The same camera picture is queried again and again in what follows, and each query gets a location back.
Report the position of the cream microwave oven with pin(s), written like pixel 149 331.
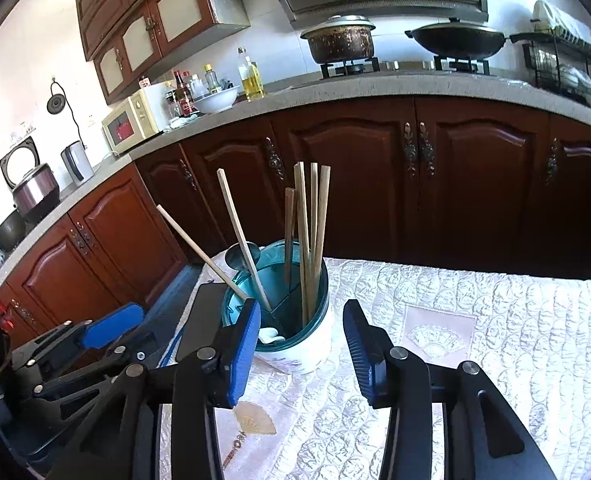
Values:
pixel 139 117

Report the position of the black wok with lid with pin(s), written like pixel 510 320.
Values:
pixel 459 40

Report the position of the brown lower kitchen cabinets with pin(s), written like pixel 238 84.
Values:
pixel 449 182

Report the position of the rice cooker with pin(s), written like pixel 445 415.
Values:
pixel 38 192

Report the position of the dark soy sauce bottle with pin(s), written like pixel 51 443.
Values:
pixel 183 96

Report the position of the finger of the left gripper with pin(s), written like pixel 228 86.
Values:
pixel 101 333

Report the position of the white quilted tablecloth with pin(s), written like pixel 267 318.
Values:
pixel 531 336

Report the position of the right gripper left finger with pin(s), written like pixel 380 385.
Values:
pixel 120 437

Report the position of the light wooden chopstick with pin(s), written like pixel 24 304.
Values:
pixel 203 255

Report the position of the black smartphone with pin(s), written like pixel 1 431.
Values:
pixel 204 319

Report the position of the black dish rack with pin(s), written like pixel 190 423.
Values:
pixel 557 50

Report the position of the yellow oil bottle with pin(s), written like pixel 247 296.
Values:
pixel 250 76

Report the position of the upper wall cabinets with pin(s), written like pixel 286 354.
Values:
pixel 128 39

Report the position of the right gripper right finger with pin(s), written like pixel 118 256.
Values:
pixel 483 437

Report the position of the silver electric kettle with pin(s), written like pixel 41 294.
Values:
pixel 77 163

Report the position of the white bowl on counter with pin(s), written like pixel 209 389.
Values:
pixel 217 102

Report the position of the brown cooking pot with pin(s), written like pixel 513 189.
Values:
pixel 341 38

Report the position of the floral white utensil holder cup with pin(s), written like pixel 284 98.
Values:
pixel 280 304

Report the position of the dark brown handled fork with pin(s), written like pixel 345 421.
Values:
pixel 288 234

